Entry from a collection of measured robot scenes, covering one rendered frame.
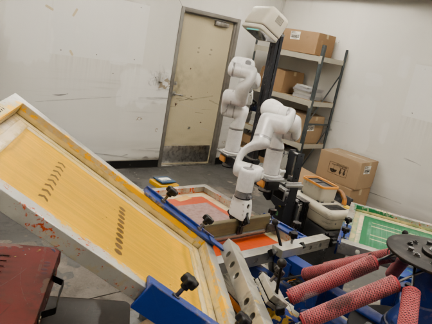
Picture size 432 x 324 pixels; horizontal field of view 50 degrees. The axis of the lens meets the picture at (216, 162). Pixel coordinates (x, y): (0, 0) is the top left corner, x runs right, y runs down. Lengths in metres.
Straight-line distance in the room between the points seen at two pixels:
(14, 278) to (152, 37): 4.78
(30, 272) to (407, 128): 5.00
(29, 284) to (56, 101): 4.24
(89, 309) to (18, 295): 0.30
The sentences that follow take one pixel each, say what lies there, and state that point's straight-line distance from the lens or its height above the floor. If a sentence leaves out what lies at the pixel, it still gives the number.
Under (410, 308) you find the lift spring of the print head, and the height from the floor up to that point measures 1.22.
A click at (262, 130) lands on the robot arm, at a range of 2.11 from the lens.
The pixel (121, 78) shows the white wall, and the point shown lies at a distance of 5.76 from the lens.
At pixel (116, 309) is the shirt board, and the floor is 0.95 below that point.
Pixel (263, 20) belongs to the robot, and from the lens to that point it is 2.54.
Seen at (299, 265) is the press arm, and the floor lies 1.04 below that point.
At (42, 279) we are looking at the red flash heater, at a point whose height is 1.10.
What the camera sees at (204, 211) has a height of 0.96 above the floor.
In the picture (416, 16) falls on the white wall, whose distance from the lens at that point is 5.98.
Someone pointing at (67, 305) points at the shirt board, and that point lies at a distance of 1.55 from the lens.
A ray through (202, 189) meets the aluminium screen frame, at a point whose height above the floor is 0.97.
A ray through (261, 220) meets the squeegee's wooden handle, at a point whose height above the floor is 1.04.
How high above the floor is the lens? 1.81
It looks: 15 degrees down
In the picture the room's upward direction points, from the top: 11 degrees clockwise
